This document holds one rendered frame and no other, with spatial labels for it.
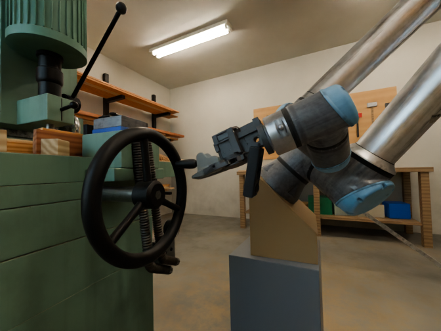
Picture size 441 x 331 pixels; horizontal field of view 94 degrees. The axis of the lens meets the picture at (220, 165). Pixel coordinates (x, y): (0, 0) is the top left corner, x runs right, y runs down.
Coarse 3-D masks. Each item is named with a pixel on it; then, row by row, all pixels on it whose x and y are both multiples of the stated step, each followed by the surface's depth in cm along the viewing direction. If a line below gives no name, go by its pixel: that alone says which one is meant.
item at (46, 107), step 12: (36, 96) 54; (48, 96) 53; (24, 108) 56; (36, 108) 54; (48, 108) 53; (72, 108) 58; (24, 120) 56; (36, 120) 54; (48, 120) 53; (60, 120) 55; (72, 120) 58
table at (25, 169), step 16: (0, 160) 36; (16, 160) 38; (32, 160) 40; (48, 160) 42; (64, 160) 45; (80, 160) 48; (0, 176) 35; (16, 176) 38; (32, 176) 40; (48, 176) 42; (64, 176) 45; (80, 176) 48; (112, 176) 46; (128, 176) 50; (160, 176) 61
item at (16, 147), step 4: (8, 144) 48; (12, 144) 49; (16, 144) 50; (20, 144) 50; (24, 144) 51; (28, 144) 52; (32, 144) 53; (8, 148) 48; (12, 148) 49; (16, 148) 50; (20, 148) 50; (24, 148) 51; (28, 148) 52; (32, 148) 53; (16, 152) 50; (20, 152) 50; (24, 152) 51; (28, 152) 52; (32, 152) 53
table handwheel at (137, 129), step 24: (120, 144) 36; (144, 144) 43; (168, 144) 49; (96, 168) 32; (144, 168) 43; (96, 192) 32; (120, 192) 45; (144, 192) 41; (96, 216) 32; (96, 240) 32; (168, 240) 48; (120, 264) 36; (144, 264) 41
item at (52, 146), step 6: (42, 144) 44; (48, 144) 44; (54, 144) 44; (60, 144) 45; (66, 144) 48; (42, 150) 44; (48, 150) 44; (54, 150) 44; (60, 150) 45; (66, 150) 48
